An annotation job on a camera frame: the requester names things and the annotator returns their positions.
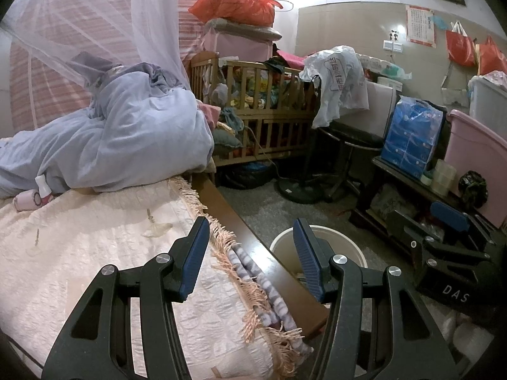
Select red wall poster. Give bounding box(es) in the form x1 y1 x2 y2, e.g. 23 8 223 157
406 5 436 45

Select blue tissue pack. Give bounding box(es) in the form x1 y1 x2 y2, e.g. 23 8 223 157
381 96 446 179

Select pink storage box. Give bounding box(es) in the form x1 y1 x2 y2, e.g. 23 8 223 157
202 28 274 64

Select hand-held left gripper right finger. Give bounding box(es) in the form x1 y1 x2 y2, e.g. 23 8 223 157
292 218 460 380

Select wooden bed frame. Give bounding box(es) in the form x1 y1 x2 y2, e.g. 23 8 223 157
192 174 331 339

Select pink plastic tub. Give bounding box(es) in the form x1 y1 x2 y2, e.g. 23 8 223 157
444 110 507 228

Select clear plastic containers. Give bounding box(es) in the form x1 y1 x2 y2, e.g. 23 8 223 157
431 158 458 196

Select pink thermos bottle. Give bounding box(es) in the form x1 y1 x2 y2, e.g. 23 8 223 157
12 190 42 211

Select green pillow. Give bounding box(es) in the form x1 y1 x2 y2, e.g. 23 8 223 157
214 129 244 159

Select black cloth ball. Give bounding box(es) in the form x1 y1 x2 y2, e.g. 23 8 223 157
458 170 489 208

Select grey cushion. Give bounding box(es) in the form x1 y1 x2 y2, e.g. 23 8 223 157
204 18 284 42

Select white bottle with pink label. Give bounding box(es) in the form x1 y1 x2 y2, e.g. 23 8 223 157
35 175 54 203

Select white mosquito net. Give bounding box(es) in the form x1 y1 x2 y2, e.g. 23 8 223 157
0 0 191 99

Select wooden crib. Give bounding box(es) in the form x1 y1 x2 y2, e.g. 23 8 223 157
190 51 321 167

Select peach fringed bedspread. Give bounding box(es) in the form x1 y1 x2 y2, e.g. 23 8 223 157
0 174 313 380

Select printed plastic bag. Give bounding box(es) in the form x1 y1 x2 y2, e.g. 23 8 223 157
370 184 416 222

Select red tote bag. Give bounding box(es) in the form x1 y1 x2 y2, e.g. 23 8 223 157
446 21 478 68
475 35 507 76

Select white storage box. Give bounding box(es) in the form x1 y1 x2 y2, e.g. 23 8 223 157
467 70 507 131

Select white trash bin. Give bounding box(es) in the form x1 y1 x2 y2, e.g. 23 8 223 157
269 225 368 282

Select black stool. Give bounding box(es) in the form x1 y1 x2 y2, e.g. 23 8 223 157
313 121 385 202

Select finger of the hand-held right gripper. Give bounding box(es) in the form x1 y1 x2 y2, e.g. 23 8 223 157
404 202 494 270

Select light blue quilt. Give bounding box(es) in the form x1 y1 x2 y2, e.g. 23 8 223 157
0 51 216 199

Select black bag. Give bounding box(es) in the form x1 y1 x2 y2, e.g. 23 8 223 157
218 162 278 190

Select red plastic bag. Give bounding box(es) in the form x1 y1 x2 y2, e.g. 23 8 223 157
188 0 284 26

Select black fan base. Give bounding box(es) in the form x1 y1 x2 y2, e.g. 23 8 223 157
277 176 349 205

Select white garment on chair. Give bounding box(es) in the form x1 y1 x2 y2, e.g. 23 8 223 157
300 45 371 129

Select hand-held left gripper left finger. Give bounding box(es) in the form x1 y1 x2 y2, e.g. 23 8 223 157
42 217 210 380

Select dark low shelf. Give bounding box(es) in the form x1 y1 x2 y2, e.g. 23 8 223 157
352 156 507 270

